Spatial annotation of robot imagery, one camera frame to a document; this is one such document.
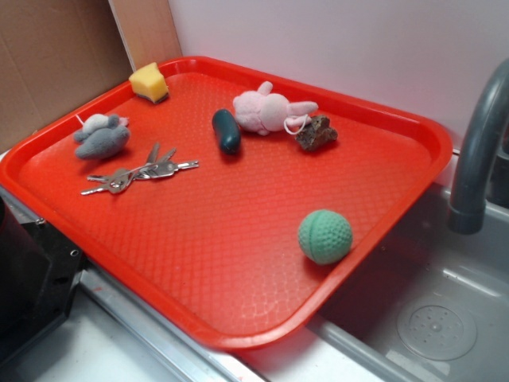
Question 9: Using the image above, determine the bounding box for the green textured ball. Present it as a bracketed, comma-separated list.
[297, 209, 353, 265]

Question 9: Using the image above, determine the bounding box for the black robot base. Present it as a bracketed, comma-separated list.
[1, 201, 84, 365]

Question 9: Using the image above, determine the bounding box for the red plastic tray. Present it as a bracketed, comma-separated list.
[1, 57, 453, 350]

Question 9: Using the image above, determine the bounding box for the dark green capsule toy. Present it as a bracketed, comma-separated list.
[212, 109, 241, 154]

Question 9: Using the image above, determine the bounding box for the pink plush rabbit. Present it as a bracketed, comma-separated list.
[232, 81, 318, 136]

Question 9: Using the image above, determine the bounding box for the brown rock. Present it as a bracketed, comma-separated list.
[295, 115, 338, 152]

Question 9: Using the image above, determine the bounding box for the bunch of silver keys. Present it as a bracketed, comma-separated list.
[80, 142, 199, 196]

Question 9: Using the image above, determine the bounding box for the yellow sponge block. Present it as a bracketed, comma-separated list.
[129, 62, 169, 104]

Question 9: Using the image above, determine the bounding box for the grey plush mouse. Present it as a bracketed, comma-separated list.
[73, 114, 130, 160]

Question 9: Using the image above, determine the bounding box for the grey toy sink basin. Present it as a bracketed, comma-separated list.
[310, 185, 508, 381]

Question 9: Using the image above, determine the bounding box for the grey toy faucet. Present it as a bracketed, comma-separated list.
[447, 60, 508, 235]

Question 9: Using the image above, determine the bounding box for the brown cardboard panel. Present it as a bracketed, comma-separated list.
[1, 1, 181, 151]

